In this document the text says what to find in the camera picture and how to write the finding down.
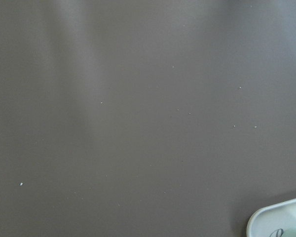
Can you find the cream rabbit serving tray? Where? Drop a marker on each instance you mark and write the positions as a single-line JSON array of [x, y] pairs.
[[273, 220]]

